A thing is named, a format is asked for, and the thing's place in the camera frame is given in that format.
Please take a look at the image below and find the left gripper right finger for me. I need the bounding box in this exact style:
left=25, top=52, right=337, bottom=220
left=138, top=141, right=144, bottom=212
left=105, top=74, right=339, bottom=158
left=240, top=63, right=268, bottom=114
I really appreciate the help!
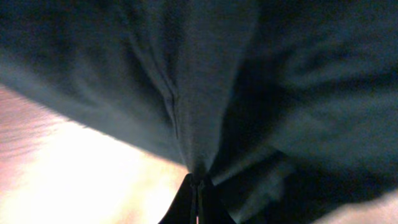
left=197, top=177, right=236, bottom=224

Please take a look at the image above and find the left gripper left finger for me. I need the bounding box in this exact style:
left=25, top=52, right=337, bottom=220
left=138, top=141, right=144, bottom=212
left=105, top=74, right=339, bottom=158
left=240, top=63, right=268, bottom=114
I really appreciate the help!
left=159, top=174, right=196, bottom=224

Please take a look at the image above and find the black nike t-shirt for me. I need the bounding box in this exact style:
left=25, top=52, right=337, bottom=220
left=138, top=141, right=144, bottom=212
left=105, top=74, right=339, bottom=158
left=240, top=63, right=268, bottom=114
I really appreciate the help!
left=1, top=0, right=397, bottom=223

